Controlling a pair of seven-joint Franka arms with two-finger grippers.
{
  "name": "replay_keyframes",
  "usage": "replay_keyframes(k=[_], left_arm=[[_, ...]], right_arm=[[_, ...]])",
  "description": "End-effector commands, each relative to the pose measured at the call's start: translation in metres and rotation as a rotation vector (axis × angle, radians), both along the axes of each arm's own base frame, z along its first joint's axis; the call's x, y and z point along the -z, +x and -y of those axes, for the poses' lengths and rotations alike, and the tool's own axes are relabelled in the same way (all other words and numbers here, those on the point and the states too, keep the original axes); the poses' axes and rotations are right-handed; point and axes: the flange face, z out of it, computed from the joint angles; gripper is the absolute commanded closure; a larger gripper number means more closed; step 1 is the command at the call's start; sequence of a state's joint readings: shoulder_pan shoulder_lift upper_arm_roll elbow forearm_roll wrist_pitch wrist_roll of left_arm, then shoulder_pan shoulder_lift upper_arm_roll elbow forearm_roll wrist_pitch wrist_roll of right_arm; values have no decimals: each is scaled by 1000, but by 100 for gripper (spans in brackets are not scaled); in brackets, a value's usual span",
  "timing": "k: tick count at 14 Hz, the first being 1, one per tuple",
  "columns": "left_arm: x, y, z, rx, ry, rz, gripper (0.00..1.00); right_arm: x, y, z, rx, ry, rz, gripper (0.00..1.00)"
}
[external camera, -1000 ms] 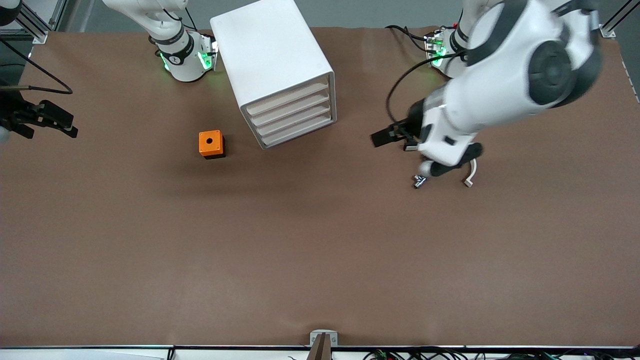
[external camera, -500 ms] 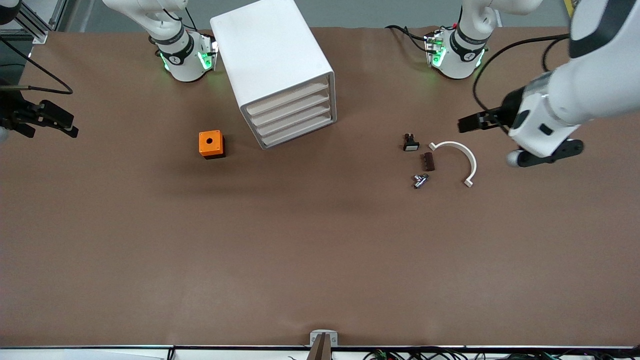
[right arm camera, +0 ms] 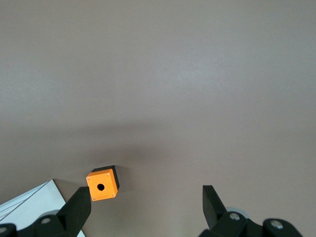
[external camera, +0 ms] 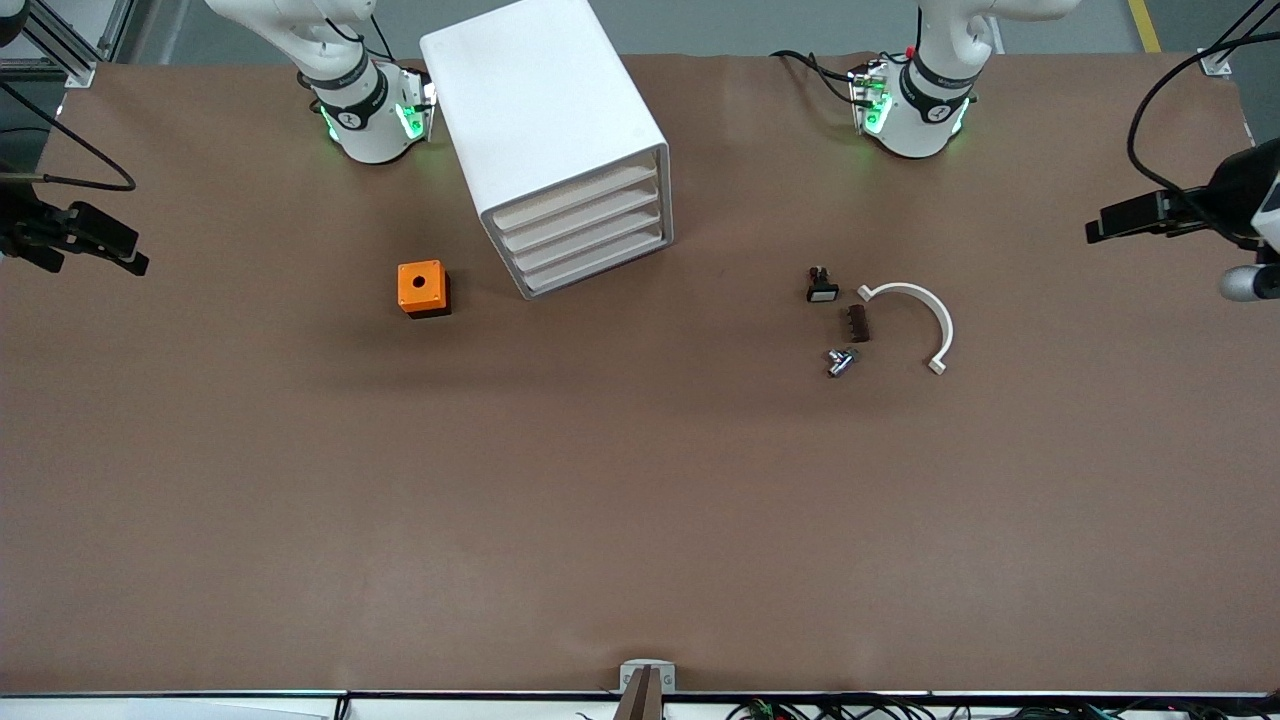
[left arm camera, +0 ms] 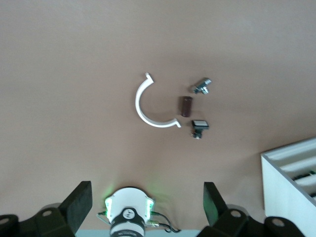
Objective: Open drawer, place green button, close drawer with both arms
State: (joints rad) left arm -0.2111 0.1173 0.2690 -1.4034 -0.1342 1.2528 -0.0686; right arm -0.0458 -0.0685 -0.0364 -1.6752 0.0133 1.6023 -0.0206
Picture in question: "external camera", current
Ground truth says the orange button enclosure box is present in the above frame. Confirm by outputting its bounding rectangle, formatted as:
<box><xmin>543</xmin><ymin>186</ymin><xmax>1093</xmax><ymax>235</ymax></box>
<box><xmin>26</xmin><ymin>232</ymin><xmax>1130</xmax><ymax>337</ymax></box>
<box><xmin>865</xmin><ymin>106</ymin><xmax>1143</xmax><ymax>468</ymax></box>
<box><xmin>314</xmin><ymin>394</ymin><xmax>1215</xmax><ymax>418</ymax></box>
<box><xmin>397</xmin><ymin>260</ymin><xmax>451</xmax><ymax>319</ymax></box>

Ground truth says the white curved plastic bracket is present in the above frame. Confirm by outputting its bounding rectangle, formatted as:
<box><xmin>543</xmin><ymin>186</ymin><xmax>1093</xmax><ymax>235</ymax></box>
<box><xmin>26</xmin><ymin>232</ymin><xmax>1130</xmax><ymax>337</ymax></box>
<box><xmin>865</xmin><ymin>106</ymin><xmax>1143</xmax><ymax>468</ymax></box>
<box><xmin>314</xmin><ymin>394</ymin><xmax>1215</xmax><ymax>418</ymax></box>
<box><xmin>858</xmin><ymin>283</ymin><xmax>954</xmax><ymax>376</ymax></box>

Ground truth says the white plastic drawer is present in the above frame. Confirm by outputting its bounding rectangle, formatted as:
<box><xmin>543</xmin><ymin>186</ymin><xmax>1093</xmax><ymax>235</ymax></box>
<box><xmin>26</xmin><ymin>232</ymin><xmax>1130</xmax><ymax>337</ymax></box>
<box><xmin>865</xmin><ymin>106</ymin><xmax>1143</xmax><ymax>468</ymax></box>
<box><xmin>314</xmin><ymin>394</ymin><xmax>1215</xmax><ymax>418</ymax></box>
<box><xmin>497</xmin><ymin>182</ymin><xmax>663</xmax><ymax>253</ymax></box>
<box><xmin>488</xmin><ymin>160</ymin><xmax>663</xmax><ymax>233</ymax></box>
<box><xmin>517</xmin><ymin>225</ymin><xmax>669</xmax><ymax>294</ymax></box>
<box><xmin>507</xmin><ymin>205</ymin><xmax>665</xmax><ymax>273</ymax></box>

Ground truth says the black base cable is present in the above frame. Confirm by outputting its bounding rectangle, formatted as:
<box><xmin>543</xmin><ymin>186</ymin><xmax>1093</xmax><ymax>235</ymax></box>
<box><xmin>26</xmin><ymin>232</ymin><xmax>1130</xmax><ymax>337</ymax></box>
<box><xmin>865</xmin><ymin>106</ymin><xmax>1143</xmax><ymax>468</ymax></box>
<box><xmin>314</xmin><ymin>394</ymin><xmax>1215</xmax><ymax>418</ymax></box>
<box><xmin>770</xmin><ymin>50</ymin><xmax>861</xmax><ymax>106</ymax></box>

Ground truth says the grey table edge bracket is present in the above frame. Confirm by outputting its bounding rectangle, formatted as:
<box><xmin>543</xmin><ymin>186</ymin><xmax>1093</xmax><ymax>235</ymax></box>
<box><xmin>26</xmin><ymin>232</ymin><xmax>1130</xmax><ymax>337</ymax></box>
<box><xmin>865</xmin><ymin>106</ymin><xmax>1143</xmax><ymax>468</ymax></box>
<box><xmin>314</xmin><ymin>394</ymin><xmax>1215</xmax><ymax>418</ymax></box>
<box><xmin>620</xmin><ymin>660</ymin><xmax>677</xmax><ymax>720</ymax></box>

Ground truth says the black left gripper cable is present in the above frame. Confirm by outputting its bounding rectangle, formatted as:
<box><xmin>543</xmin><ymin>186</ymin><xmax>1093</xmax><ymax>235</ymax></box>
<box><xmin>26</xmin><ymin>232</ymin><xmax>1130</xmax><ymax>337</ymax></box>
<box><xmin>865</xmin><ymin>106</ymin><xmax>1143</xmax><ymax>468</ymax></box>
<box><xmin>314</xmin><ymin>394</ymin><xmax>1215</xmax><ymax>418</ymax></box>
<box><xmin>1128</xmin><ymin>35</ymin><xmax>1280</xmax><ymax>236</ymax></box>

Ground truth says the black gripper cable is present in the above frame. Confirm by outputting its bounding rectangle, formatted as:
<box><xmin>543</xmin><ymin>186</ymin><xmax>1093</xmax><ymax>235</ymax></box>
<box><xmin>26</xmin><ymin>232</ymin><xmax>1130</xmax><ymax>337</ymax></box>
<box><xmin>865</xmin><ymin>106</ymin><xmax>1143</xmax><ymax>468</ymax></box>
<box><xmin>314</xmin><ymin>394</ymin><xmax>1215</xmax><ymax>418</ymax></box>
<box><xmin>1128</xmin><ymin>35</ymin><xmax>1280</xmax><ymax>236</ymax></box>
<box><xmin>0</xmin><ymin>80</ymin><xmax>136</xmax><ymax>193</ymax></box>

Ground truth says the white drawer cabinet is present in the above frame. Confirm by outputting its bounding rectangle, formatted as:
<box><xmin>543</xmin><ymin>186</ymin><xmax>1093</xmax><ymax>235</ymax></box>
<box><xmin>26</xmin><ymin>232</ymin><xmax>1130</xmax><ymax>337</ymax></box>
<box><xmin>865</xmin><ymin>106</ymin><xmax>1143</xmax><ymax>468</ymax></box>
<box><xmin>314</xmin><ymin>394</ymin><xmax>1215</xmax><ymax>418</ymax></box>
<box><xmin>420</xmin><ymin>0</ymin><xmax>676</xmax><ymax>301</ymax></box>

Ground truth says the aluminium frame post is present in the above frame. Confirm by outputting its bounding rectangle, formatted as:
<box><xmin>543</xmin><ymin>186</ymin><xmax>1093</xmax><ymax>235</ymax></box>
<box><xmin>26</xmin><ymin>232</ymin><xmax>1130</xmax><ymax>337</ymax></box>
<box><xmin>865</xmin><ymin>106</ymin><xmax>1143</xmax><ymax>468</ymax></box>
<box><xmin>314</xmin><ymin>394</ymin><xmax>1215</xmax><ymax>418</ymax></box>
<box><xmin>0</xmin><ymin>0</ymin><xmax>136</xmax><ymax>86</ymax></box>
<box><xmin>1200</xmin><ymin>0</ymin><xmax>1280</xmax><ymax>76</ymax></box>

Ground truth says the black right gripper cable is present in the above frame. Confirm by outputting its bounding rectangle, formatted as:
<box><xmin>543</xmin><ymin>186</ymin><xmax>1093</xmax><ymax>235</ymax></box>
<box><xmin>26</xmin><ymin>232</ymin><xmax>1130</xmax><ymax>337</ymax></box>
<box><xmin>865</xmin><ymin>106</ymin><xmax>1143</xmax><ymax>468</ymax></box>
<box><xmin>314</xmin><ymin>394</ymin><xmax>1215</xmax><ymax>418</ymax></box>
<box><xmin>0</xmin><ymin>80</ymin><xmax>136</xmax><ymax>193</ymax></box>

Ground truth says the black cable bundle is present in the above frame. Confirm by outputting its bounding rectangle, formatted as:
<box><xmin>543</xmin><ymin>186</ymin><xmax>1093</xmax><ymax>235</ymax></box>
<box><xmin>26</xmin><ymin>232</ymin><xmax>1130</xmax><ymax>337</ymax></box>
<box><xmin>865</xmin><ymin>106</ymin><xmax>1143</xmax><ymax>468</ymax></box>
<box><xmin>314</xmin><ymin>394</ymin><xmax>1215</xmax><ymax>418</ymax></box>
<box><xmin>730</xmin><ymin>695</ymin><xmax>1280</xmax><ymax>720</ymax></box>

